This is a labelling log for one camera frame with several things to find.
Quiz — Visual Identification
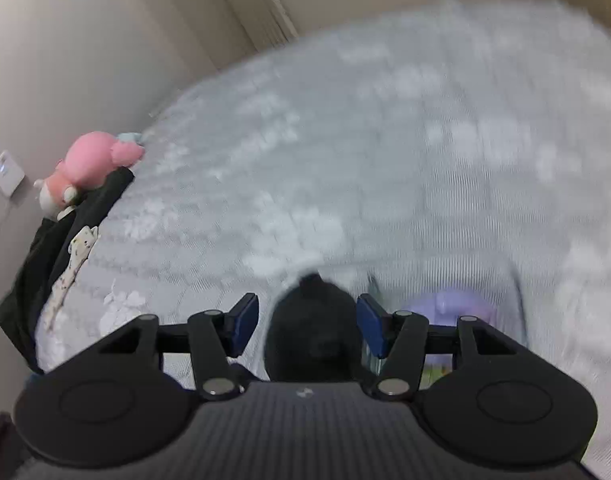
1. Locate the clear glass container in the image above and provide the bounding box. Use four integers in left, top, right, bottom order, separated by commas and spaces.
361, 254, 528, 375

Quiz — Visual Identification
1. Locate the purple computer mouse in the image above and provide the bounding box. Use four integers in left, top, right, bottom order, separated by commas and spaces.
402, 288, 497, 326

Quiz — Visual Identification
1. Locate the black cat figurine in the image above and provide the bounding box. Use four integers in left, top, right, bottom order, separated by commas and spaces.
264, 273, 362, 382

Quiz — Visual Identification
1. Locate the colourful small toy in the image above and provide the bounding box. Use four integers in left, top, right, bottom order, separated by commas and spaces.
421, 363, 452, 388

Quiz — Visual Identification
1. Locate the black garment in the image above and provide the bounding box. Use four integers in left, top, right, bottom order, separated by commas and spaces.
0, 168, 134, 374

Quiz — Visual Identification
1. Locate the grey quilted bedspread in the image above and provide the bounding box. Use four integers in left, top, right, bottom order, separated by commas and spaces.
35, 1, 611, 479

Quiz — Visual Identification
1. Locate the pink plush toy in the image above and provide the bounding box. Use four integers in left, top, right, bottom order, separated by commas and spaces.
34, 131, 145, 219

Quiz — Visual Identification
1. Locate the beige curtain left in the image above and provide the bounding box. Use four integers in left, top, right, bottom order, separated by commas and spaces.
227, 0, 299, 52

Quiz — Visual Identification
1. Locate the white wall switch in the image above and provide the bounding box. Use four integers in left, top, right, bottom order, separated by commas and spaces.
0, 151, 25, 198

